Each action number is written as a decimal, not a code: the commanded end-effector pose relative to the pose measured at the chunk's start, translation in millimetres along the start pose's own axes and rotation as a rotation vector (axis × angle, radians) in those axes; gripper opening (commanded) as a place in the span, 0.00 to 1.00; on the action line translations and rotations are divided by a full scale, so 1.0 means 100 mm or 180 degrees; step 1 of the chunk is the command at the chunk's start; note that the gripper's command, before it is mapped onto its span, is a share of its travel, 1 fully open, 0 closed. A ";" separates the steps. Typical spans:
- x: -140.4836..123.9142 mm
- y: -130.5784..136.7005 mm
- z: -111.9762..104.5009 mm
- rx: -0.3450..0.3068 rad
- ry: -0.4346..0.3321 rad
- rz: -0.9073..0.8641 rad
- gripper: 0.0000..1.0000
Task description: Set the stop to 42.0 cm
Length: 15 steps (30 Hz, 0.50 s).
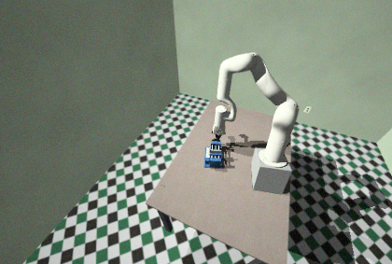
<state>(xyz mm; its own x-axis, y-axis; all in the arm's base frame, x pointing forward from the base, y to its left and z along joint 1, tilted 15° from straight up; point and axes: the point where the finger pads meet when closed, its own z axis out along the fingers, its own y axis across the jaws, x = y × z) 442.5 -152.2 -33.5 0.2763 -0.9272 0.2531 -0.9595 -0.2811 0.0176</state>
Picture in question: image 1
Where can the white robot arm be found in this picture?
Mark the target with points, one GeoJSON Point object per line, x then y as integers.
{"type": "Point", "coordinates": [284, 117]}

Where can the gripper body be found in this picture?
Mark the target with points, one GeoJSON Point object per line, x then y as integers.
{"type": "Point", "coordinates": [218, 130]}

